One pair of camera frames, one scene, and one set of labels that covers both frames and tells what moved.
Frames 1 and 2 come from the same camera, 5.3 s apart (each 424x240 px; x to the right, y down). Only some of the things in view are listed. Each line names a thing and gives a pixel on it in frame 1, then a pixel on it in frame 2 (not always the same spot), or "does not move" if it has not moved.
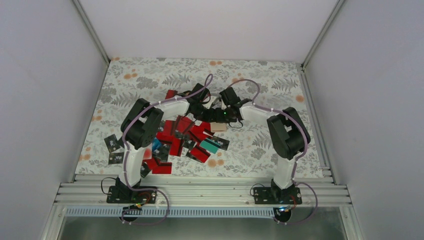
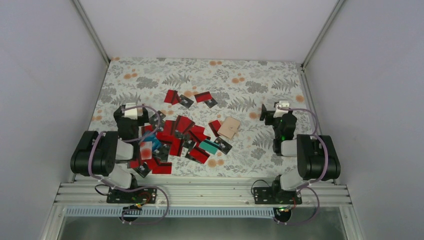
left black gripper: (208, 118) -> (143, 118)
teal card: (210, 145) does not move
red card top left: (170, 93) does not move
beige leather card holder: (218, 126) -> (229, 127)
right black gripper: (218, 117) -> (269, 113)
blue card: (156, 144) does not move
